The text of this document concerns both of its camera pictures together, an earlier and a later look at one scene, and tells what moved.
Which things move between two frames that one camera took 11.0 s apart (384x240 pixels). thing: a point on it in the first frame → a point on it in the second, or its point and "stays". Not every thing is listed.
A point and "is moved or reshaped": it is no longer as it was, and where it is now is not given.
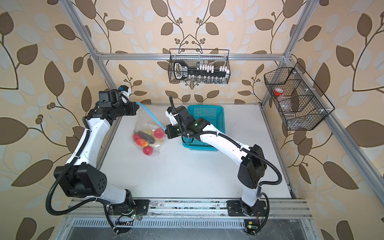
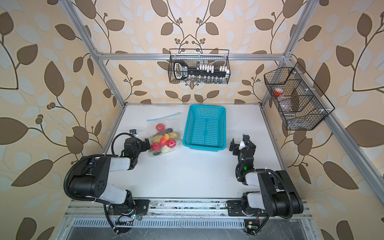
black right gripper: [169, 130] → [236, 147]
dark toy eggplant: [143, 135] → [167, 130]
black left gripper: [131, 106] → [142, 145]
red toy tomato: [136, 136] is moved or reshaped
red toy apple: [159, 133] → [171, 143]
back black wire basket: [199, 66] stays
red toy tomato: [147, 150] is moved or reshaped
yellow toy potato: [148, 131] is moved or reshaped
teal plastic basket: [215, 114] stays
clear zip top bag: [149, 134] is moved or reshaped
